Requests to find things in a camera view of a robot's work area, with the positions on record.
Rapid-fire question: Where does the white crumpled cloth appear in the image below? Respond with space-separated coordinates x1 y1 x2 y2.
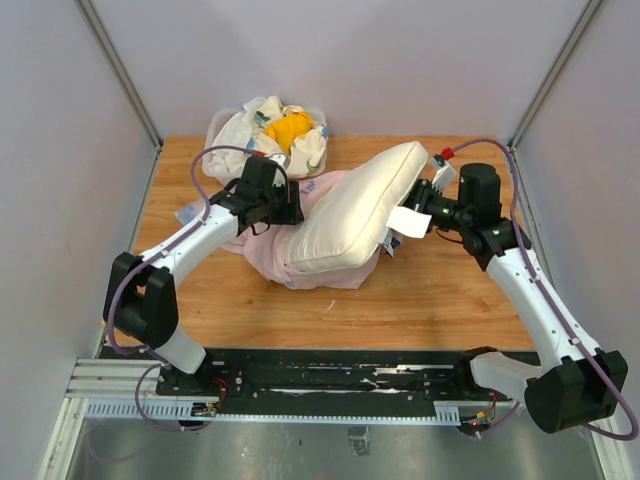
202 109 255 182

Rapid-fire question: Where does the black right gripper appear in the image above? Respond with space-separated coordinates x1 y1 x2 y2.
377 179 472 235

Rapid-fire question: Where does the left aluminium frame post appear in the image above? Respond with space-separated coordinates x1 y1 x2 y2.
73 0 163 152

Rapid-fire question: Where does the translucent plastic bin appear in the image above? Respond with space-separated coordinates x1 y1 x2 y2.
202 97 329 183

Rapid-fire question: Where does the aluminium frame post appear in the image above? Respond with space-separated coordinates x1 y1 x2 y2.
73 0 163 152
508 0 608 151

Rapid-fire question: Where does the right aluminium frame post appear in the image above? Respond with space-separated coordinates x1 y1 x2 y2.
508 0 608 151

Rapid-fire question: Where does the white slotted cable duct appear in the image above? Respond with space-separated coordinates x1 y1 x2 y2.
84 399 461 426

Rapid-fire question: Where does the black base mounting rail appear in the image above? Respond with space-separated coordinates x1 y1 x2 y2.
156 348 509 419

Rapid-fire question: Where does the cream floral printed cloth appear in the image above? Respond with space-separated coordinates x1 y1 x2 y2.
243 95 329 178

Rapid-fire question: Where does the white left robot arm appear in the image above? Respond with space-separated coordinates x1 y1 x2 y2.
103 149 304 396

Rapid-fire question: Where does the cream white pillow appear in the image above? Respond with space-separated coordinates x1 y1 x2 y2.
284 141 428 274

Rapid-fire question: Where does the yellow orange cloth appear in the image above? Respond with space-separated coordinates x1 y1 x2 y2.
264 111 314 153

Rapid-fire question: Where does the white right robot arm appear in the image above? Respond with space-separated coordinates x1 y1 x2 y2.
404 163 628 433

